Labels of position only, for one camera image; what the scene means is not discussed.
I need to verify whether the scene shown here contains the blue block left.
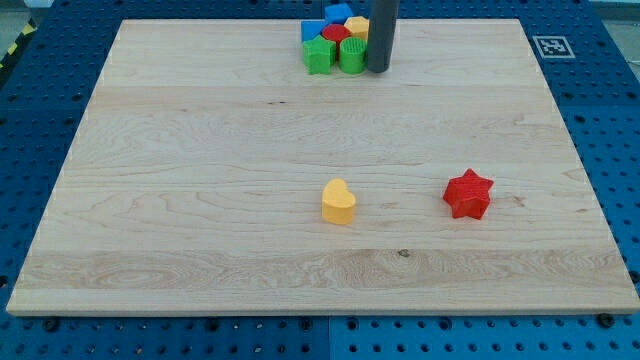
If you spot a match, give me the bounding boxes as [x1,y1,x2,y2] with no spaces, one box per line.
[301,19,328,42]

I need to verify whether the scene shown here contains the red star block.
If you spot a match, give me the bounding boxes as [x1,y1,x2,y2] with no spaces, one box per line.
[443,168,494,220]

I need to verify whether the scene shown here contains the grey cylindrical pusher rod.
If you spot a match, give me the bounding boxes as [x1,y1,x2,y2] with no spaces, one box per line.
[367,0,400,73]

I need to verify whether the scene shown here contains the red cylinder block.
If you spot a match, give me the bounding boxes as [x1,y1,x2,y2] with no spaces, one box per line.
[321,24,351,47]

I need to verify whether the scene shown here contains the green cylinder block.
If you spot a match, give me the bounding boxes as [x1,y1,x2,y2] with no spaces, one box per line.
[339,37,367,74]

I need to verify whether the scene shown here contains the yellow hexagon block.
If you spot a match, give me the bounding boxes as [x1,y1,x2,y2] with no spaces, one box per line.
[344,16,369,41]

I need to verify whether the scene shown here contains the white fiducial marker tag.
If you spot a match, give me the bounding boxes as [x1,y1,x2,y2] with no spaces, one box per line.
[533,35,575,59]

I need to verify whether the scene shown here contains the black yellow hazard tape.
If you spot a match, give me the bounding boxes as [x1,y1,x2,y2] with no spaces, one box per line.
[1,18,38,72]

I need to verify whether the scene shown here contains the yellow heart block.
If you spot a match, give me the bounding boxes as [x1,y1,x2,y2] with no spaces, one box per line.
[321,178,356,225]

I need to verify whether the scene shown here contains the wooden board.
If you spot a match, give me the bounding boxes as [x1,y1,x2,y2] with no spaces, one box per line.
[7,19,639,317]

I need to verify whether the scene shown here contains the blue cube block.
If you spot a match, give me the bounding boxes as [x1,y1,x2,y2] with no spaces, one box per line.
[324,3,354,24]

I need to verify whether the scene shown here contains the green star block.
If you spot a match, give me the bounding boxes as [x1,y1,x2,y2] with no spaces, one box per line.
[302,35,336,75]

